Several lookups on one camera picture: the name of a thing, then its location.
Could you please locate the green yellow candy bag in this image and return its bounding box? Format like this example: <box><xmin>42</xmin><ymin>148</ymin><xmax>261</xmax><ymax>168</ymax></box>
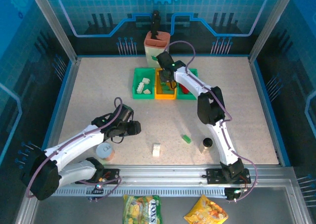
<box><xmin>122</xmin><ymin>194</ymin><xmax>162</xmax><ymax>224</ymax></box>

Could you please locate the aluminium frame post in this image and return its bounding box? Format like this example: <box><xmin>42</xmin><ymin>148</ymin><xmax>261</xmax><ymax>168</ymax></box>
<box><xmin>248</xmin><ymin>0</ymin><xmax>301</xmax><ymax>63</ymax></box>
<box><xmin>27</xmin><ymin>0</ymin><xmax>79</xmax><ymax>63</ymax></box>

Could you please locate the cream knife block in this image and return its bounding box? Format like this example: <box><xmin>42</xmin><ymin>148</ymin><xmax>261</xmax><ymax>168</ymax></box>
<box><xmin>144</xmin><ymin>31</ymin><xmax>172</xmax><ymax>68</ymax></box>

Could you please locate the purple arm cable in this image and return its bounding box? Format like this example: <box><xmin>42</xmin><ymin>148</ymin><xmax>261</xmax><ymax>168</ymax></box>
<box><xmin>162</xmin><ymin>40</ymin><xmax>259</xmax><ymax>203</ymax></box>
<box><xmin>26</xmin><ymin>97</ymin><xmax>123</xmax><ymax>202</ymax></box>

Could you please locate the red lego brick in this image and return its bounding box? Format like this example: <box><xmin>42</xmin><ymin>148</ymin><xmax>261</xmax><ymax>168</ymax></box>
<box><xmin>178</xmin><ymin>83</ymin><xmax>192</xmax><ymax>94</ymax></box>

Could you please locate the yellow storage bin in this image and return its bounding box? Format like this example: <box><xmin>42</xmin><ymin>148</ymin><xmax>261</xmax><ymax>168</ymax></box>
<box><xmin>154</xmin><ymin>68</ymin><xmax>177</xmax><ymax>100</ymax></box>

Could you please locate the yellow snack bag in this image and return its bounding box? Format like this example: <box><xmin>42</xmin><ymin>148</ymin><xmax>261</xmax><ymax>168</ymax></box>
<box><xmin>183</xmin><ymin>194</ymin><xmax>229</xmax><ymax>224</ymax></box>

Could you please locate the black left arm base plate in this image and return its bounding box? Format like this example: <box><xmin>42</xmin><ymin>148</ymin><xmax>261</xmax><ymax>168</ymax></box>
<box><xmin>75</xmin><ymin>168</ymin><xmax>121</xmax><ymax>185</ymax></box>

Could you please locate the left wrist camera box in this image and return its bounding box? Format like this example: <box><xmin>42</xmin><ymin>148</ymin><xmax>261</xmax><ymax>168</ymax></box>
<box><xmin>115</xmin><ymin>105</ymin><xmax>135</xmax><ymax>123</ymax></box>

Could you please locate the small black-lidded jar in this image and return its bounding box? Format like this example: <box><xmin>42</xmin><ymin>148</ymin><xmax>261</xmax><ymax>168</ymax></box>
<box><xmin>201</xmin><ymin>137</ymin><xmax>214</xmax><ymax>154</ymax></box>

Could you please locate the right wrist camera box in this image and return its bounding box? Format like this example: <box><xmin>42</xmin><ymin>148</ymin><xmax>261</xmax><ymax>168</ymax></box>
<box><xmin>156</xmin><ymin>51</ymin><xmax>175</xmax><ymax>69</ymax></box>

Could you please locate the grey slotted cable duct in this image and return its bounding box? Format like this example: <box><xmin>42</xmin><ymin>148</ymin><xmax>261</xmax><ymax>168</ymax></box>
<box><xmin>39</xmin><ymin>187</ymin><xmax>227</xmax><ymax>197</ymax></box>

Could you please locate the aluminium frame rail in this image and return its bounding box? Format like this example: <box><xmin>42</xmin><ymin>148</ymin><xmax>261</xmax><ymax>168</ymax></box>
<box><xmin>29</xmin><ymin>163</ymin><xmax>297</xmax><ymax>189</ymax></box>

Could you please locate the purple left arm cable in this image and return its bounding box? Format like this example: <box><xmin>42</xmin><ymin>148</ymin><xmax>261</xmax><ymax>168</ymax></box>
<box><xmin>26</xmin><ymin>97</ymin><xmax>123</xmax><ymax>202</ymax></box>

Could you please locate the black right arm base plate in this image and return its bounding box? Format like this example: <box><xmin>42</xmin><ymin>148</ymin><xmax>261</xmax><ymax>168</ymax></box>
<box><xmin>206</xmin><ymin>168</ymin><xmax>252</xmax><ymax>185</ymax></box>

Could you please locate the tin can pink label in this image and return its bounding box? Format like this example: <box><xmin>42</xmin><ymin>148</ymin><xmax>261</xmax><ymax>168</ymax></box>
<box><xmin>95</xmin><ymin>142</ymin><xmax>116</xmax><ymax>163</ymax></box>

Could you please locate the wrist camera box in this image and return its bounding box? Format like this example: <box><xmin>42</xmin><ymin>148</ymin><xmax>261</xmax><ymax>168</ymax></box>
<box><xmin>156</xmin><ymin>51</ymin><xmax>175</xmax><ymax>69</ymax></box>
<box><xmin>115</xmin><ymin>105</ymin><xmax>135</xmax><ymax>123</ymax></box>

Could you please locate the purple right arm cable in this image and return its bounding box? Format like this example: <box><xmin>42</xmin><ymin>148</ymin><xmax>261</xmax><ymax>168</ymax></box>
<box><xmin>162</xmin><ymin>40</ymin><xmax>259</xmax><ymax>203</ymax></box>

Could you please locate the black knife handle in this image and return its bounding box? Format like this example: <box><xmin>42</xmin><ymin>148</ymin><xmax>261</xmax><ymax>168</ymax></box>
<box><xmin>151</xmin><ymin>9</ymin><xmax>161</xmax><ymax>40</ymax></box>

